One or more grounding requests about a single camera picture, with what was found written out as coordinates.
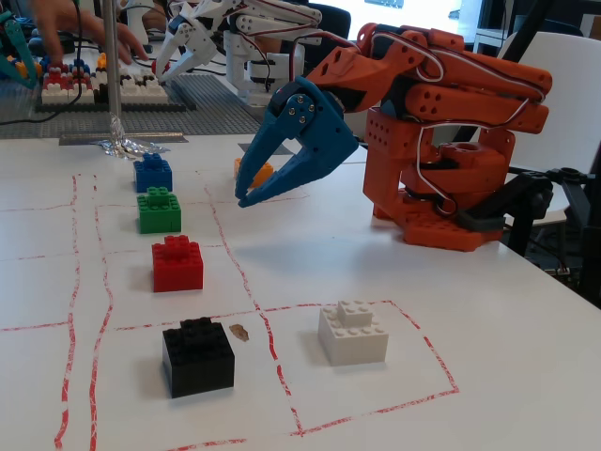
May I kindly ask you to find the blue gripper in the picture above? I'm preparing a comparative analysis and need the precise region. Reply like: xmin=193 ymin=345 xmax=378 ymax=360
xmin=234 ymin=77 xmax=362 ymax=209

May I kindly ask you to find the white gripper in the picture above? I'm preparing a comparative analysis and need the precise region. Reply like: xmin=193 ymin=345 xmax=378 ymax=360
xmin=154 ymin=8 xmax=219 ymax=82

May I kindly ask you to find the blue Lego block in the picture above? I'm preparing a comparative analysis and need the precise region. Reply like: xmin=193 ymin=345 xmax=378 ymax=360
xmin=133 ymin=152 xmax=174 ymax=193

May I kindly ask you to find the grey square tape marker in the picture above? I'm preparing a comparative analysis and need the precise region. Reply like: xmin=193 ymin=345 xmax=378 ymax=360
xmin=238 ymin=142 xmax=295 ymax=157

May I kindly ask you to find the orange Lego block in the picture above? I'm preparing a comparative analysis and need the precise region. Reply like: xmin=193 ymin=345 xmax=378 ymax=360
xmin=233 ymin=158 xmax=274 ymax=189

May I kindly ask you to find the green Lego block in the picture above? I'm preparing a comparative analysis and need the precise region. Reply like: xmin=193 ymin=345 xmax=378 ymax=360
xmin=136 ymin=186 xmax=182 ymax=235

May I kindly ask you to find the red Lego block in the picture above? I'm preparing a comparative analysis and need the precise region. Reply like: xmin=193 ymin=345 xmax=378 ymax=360
xmin=151 ymin=234 xmax=205 ymax=293

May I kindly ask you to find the white Lego block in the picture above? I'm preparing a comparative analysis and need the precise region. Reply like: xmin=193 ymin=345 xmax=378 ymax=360
xmin=316 ymin=299 xmax=391 ymax=366

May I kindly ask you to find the black Lego block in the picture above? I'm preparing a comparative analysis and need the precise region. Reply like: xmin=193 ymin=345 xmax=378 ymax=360
xmin=162 ymin=317 xmax=236 ymax=399

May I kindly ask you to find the person hand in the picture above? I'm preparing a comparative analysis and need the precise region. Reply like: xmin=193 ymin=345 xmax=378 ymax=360
xmin=35 ymin=0 xmax=150 ymax=66

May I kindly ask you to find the dark Lego plate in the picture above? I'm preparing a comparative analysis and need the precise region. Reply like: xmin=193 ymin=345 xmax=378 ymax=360
xmin=35 ymin=101 xmax=201 ymax=113

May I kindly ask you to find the metal pole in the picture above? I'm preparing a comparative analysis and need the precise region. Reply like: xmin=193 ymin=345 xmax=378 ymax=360
xmin=103 ymin=0 xmax=123 ymax=124

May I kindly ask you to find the grey Lego baseplate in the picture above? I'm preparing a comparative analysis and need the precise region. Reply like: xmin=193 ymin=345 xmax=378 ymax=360
xmin=0 ymin=72 xmax=267 ymax=140

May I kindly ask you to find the crumpled aluminium foil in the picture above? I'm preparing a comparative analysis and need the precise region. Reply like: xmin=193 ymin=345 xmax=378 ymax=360
xmin=91 ymin=115 xmax=171 ymax=162

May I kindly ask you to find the multicolour Lego brick build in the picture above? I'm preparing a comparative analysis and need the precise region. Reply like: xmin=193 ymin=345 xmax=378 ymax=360
xmin=39 ymin=51 xmax=171 ymax=107

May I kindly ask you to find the black office chair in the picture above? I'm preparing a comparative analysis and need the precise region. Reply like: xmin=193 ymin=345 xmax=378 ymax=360
xmin=300 ymin=5 xmax=352 ymax=60

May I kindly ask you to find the black table clamp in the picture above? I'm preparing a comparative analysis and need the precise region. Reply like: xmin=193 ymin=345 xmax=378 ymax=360
xmin=457 ymin=166 xmax=555 ymax=234

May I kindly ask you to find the white chair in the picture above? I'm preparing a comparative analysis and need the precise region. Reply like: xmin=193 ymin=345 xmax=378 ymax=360
xmin=487 ymin=30 xmax=601 ymax=236

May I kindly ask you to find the black tripod stand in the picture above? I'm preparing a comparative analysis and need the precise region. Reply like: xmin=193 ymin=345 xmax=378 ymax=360
xmin=548 ymin=166 xmax=601 ymax=292

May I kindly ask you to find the long black red white cable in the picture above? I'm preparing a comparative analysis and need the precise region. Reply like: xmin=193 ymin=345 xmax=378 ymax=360
xmin=415 ymin=70 xmax=551 ymax=218

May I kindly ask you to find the grey duct tape strip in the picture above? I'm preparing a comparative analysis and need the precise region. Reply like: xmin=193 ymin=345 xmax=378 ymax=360
xmin=59 ymin=132 xmax=189 ymax=146

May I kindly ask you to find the thin white servo cable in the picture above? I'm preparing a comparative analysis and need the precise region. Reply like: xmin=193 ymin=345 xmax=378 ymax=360
xmin=370 ymin=28 xmax=447 ymax=85

